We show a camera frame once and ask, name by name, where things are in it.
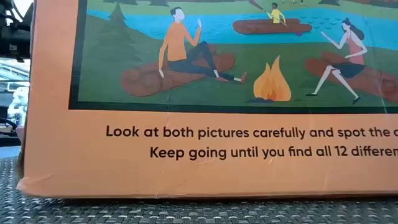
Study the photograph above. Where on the orange spot-the-differences cereal box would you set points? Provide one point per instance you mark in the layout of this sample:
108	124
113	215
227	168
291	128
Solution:
217	140

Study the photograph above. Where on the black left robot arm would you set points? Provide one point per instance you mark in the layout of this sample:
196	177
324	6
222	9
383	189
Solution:
12	40

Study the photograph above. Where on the white robot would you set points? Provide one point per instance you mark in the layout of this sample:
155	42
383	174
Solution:
18	102

